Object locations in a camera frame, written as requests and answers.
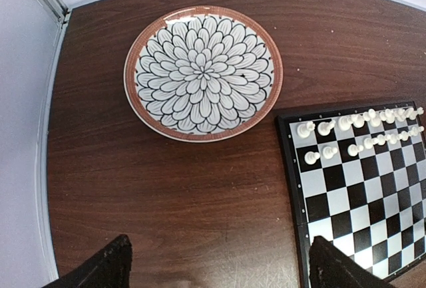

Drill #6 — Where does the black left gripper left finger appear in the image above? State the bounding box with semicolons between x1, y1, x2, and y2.
45;234;132;287

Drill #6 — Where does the white chess rook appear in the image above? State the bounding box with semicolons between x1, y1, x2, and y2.
297;121;316;138

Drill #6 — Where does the black white chessboard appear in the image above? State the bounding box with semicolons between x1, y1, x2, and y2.
276;105;425;287

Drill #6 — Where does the white chess bishop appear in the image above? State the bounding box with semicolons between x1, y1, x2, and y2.
337;114;357;131

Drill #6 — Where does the white chess king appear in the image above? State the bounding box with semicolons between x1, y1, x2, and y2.
369;109;395;127

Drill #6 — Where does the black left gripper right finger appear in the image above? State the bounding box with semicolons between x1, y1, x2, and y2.
309;236;389;288

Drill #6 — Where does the white chess knight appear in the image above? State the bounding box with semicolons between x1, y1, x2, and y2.
318;120;336;136

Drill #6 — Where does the floral ceramic plate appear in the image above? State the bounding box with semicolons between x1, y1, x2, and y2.
123;5;284;143

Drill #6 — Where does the white chess pawn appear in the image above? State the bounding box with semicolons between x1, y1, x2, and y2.
363;137;379;150
322;146;338;160
347;144;364;157
304;151;320;165

